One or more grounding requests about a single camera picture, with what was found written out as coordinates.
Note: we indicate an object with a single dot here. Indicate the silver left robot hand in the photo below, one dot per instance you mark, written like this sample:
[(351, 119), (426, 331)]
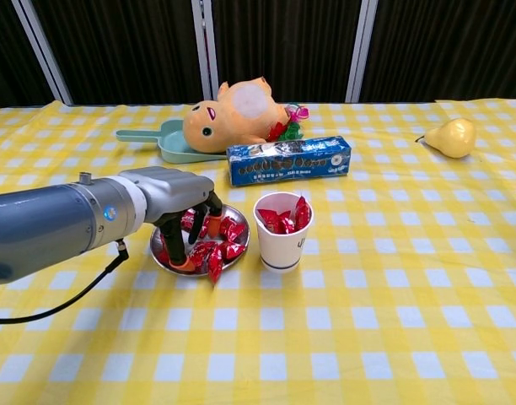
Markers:
[(173, 190)]

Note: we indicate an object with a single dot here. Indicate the red candy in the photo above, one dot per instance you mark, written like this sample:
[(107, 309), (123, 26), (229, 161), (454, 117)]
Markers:
[(203, 253), (286, 225), (215, 266), (187, 221), (163, 249), (302, 215), (233, 250), (270, 219), (232, 230)]

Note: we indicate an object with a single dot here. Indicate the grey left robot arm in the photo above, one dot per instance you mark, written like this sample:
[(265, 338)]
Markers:
[(43, 228)]

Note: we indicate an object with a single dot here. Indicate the round silver metal plate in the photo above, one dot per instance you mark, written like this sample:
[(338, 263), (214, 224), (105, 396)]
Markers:
[(234, 213)]

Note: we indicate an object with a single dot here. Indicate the white paper cup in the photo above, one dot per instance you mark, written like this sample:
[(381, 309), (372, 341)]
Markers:
[(283, 253)]

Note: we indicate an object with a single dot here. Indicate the teal plastic dustpan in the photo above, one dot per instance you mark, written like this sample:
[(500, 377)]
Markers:
[(173, 147)]

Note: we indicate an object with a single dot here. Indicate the orange plush toy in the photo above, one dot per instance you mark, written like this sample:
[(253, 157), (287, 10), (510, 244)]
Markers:
[(224, 122)]

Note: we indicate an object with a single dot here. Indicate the blue cookie box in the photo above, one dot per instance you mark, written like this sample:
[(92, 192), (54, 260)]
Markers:
[(283, 164)]

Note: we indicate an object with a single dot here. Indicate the pink green red tassel toy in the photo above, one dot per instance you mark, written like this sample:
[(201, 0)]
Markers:
[(291, 133)]

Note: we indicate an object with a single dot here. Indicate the black curtain panel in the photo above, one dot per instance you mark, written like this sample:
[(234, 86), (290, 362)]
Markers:
[(452, 42), (5, 63), (127, 50), (283, 42)]

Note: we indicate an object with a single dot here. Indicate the yellow white checkered tablecloth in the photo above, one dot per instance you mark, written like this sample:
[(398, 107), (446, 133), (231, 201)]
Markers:
[(367, 295)]

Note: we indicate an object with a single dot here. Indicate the yellow pear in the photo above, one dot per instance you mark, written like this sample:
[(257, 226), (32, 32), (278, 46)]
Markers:
[(452, 139)]

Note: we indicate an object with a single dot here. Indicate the white metal frame post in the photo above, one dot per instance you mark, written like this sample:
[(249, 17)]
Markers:
[(205, 50), (361, 50), (42, 50)]

